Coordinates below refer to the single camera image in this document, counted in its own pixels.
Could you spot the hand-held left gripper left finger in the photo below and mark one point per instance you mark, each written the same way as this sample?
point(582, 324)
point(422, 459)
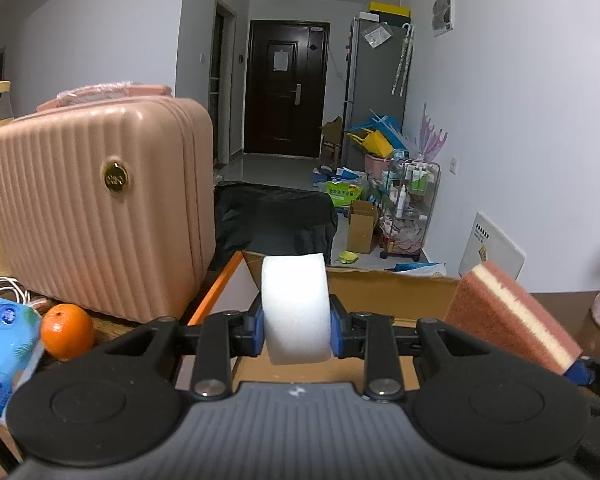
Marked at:
point(258, 332)

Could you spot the small brown cardboard box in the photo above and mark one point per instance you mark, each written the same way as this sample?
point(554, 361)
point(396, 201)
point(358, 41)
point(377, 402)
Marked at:
point(362, 230)

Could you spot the grey fridge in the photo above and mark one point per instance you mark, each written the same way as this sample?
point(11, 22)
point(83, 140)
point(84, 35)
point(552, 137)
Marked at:
point(375, 85)

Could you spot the paper sheet on fridge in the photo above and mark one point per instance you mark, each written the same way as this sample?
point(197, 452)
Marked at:
point(377, 37)

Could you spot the pink bucket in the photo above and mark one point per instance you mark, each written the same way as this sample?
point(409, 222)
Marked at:
point(377, 166)

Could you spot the paper notice on door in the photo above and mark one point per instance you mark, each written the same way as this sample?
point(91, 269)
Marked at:
point(280, 60)

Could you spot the black bag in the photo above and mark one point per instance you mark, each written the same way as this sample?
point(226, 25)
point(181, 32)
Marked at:
point(275, 215)

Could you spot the orange-edged cardboard box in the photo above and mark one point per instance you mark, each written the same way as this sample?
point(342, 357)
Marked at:
point(380, 295)

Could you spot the green and white bag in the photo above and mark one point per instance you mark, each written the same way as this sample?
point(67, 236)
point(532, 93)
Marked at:
point(344, 192)

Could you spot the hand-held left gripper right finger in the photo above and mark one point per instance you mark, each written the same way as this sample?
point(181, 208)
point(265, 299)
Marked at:
point(337, 332)

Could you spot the white wall socket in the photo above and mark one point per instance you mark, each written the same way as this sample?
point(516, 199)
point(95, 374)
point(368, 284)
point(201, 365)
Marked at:
point(454, 165)

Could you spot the pink ribbed suitcase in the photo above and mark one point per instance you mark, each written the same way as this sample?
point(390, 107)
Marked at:
point(95, 210)

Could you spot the yellow bag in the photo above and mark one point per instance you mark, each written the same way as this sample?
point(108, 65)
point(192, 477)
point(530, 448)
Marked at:
point(375, 144)

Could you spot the side door frame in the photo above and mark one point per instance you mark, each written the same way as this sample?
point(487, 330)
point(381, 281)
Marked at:
point(225, 85)

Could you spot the orange fruit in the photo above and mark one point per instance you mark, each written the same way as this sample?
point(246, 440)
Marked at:
point(67, 332)

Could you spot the blue tissue pack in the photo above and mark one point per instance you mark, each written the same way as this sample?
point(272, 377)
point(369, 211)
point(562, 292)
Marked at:
point(5, 355)

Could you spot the folded umbrella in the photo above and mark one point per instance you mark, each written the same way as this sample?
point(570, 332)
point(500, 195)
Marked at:
point(403, 60)

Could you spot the purple wall decoration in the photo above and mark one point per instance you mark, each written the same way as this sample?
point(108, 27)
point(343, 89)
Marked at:
point(432, 135)

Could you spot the white wall electric panel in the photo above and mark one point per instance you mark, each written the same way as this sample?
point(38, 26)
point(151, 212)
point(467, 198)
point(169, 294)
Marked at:
point(442, 10)

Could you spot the white wall board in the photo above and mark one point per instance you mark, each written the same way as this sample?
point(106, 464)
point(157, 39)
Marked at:
point(490, 250)

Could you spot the yellow and black box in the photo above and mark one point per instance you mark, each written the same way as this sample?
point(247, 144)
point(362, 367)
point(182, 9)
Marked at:
point(390, 10)

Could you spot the open cardboard box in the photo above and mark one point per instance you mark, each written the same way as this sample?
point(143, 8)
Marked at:
point(332, 140)

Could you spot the dark entrance door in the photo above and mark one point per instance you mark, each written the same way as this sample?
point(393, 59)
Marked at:
point(285, 110)

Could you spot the white foam sponge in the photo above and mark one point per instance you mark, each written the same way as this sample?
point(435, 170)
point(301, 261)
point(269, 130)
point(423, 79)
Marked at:
point(295, 305)

